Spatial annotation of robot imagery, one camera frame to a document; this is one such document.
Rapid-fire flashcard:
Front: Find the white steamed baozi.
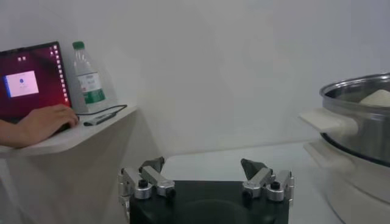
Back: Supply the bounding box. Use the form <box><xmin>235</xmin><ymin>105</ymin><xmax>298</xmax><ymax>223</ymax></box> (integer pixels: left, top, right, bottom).
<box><xmin>358</xmin><ymin>88</ymin><xmax>390</xmax><ymax>108</ymax></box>

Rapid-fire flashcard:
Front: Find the white rounded side table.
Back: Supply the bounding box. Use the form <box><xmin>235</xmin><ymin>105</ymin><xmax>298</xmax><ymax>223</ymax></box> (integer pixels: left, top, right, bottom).
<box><xmin>0</xmin><ymin>105</ymin><xmax>162</xmax><ymax>224</ymax></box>

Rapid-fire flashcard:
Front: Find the black laptop red screen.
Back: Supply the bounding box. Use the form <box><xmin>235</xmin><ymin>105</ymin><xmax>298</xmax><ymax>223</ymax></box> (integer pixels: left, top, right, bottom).
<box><xmin>0</xmin><ymin>41</ymin><xmax>73</xmax><ymax>123</ymax></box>

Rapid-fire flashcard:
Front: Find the black computer mouse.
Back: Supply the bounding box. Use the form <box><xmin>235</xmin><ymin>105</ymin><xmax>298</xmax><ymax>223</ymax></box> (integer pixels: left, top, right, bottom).
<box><xmin>53</xmin><ymin>121</ymin><xmax>74</xmax><ymax>135</ymax></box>

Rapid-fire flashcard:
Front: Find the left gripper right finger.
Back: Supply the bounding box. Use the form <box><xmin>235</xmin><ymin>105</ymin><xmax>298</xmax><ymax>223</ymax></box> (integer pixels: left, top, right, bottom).
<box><xmin>240</xmin><ymin>158</ymin><xmax>296</xmax><ymax>203</ymax></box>

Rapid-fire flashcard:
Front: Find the black usb hub cable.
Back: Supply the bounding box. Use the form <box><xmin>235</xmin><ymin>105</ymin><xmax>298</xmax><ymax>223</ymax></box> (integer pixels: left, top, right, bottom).
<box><xmin>76</xmin><ymin>104</ymin><xmax>128</xmax><ymax>117</ymax></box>

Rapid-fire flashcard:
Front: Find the person's bare hand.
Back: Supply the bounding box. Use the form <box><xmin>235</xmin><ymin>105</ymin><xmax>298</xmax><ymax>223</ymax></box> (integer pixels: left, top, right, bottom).
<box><xmin>16</xmin><ymin>103</ymin><xmax>79</xmax><ymax>145</ymax></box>

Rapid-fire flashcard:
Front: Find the clear bottle green label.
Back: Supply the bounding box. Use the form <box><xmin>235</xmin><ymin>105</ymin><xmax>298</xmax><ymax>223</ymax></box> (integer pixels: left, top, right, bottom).
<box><xmin>71</xmin><ymin>41</ymin><xmax>107</xmax><ymax>114</ymax></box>

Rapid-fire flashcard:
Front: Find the silver usb hub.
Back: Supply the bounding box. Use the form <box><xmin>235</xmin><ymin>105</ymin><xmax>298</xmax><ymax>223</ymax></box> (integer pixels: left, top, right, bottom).
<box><xmin>83</xmin><ymin>113</ymin><xmax>118</xmax><ymax>127</ymax></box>

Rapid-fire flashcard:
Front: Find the stainless steel steamer basket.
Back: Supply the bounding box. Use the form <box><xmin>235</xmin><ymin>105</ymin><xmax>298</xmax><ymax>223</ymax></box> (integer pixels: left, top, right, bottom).
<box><xmin>298</xmin><ymin>72</ymin><xmax>390</xmax><ymax>167</ymax></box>

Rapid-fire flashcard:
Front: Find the person's bare forearm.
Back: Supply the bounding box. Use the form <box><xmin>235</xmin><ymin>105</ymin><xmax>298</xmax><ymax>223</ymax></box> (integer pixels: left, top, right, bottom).
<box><xmin>0</xmin><ymin>119</ymin><xmax>28</xmax><ymax>149</ymax></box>

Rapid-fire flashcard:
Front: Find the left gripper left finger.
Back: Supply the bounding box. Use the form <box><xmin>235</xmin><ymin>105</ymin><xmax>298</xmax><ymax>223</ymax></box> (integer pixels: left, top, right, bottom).
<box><xmin>118</xmin><ymin>156</ymin><xmax>177</xmax><ymax>222</ymax></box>

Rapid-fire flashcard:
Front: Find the cream electric cooker base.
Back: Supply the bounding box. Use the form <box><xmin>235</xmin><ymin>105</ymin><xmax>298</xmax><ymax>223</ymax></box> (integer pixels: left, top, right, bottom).
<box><xmin>303</xmin><ymin>139</ymin><xmax>390</xmax><ymax>224</ymax></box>

